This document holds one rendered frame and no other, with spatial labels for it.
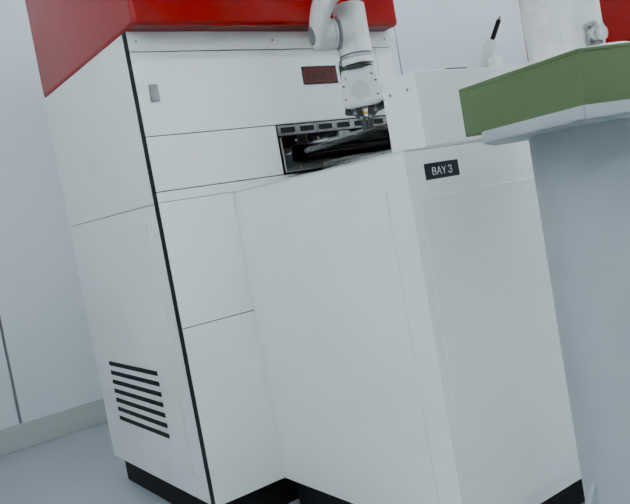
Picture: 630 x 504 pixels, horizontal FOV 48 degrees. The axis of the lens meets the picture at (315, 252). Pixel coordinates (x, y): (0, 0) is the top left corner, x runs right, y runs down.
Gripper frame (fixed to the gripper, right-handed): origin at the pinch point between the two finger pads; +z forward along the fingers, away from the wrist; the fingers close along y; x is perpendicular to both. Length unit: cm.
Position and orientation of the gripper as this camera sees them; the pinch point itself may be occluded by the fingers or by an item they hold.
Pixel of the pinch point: (368, 127)
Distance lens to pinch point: 187.1
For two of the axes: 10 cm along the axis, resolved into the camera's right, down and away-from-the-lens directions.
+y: 9.6, -1.6, -2.4
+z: 1.7, 9.8, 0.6
